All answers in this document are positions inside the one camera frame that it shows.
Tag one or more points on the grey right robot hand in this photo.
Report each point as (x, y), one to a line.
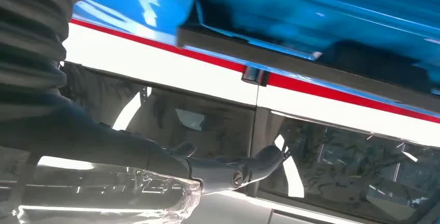
(103, 147)

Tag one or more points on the white car with red stripe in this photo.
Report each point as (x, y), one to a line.
(154, 64)

